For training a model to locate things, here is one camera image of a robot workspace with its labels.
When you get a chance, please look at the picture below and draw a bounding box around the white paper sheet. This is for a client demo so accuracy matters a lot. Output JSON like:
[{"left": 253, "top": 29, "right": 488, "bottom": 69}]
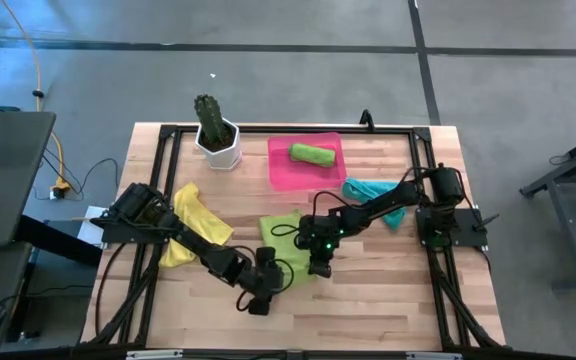
[{"left": 76, "top": 205, "right": 110, "bottom": 247}]

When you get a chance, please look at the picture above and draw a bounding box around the black aluminium table frame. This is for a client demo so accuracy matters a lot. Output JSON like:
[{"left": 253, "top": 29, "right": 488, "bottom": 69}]
[{"left": 80, "top": 123, "right": 507, "bottom": 351}]

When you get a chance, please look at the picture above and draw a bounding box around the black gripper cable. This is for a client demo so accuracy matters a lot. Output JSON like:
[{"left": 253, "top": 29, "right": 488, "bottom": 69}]
[
  {"left": 235, "top": 244, "right": 296, "bottom": 314},
  {"left": 269, "top": 189, "right": 354, "bottom": 239}
]

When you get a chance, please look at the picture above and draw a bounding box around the yellow microfiber towel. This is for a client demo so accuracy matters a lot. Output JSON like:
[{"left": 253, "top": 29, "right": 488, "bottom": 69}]
[{"left": 158, "top": 181, "right": 235, "bottom": 269}]

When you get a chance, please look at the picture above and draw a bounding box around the black clamp hook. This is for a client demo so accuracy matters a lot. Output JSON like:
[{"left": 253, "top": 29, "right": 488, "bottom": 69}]
[{"left": 358, "top": 108, "right": 376, "bottom": 132}]

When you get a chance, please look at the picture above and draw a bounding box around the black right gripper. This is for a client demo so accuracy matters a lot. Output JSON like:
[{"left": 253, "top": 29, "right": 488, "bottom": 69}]
[{"left": 296, "top": 213, "right": 350, "bottom": 280}]

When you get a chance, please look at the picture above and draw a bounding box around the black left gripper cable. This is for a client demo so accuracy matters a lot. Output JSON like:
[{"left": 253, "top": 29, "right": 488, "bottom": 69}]
[{"left": 235, "top": 244, "right": 296, "bottom": 314}]

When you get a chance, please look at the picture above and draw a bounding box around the orange floor cable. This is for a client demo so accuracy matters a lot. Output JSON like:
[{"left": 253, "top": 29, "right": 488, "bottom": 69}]
[{"left": 0, "top": 0, "right": 72, "bottom": 194}]

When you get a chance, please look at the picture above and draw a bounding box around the green cactus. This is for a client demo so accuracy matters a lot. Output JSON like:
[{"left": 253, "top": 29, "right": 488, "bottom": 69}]
[{"left": 192, "top": 93, "right": 234, "bottom": 146}]

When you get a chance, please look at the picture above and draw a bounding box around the silver metal bracket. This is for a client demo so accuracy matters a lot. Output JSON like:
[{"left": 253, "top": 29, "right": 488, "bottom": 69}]
[
  {"left": 125, "top": 349, "right": 185, "bottom": 360},
  {"left": 405, "top": 351, "right": 463, "bottom": 360}
]

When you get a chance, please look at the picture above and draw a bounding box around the lime green microfiber towel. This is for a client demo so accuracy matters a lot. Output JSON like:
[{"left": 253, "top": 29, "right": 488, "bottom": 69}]
[{"left": 258, "top": 209, "right": 319, "bottom": 290}]

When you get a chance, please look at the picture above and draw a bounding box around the black floor power cable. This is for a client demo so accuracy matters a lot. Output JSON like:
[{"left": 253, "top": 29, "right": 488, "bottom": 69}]
[{"left": 40, "top": 152, "right": 121, "bottom": 202}]

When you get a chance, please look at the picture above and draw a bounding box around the teal microfiber towel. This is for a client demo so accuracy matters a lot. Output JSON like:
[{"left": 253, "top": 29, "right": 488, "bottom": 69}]
[{"left": 341, "top": 177, "right": 409, "bottom": 232}]

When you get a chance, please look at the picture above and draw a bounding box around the dark grey desk top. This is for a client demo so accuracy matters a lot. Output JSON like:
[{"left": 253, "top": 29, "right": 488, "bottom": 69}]
[{"left": 0, "top": 110, "right": 58, "bottom": 250}]

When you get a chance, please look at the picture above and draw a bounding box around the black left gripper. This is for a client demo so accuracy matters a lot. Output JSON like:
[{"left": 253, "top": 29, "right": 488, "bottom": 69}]
[{"left": 239, "top": 246, "right": 287, "bottom": 317}]

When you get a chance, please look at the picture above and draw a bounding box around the yellow power plug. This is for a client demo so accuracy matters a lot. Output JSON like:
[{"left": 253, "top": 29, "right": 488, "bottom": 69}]
[{"left": 49, "top": 179, "right": 73, "bottom": 201}]

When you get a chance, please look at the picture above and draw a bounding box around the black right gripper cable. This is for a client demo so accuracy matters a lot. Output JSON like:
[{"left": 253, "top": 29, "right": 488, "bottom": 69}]
[{"left": 269, "top": 189, "right": 354, "bottom": 239}]

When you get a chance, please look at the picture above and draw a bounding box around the pink plastic basket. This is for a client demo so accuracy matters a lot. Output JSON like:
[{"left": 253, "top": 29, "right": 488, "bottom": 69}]
[{"left": 266, "top": 132, "right": 348, "bottom": 194}]

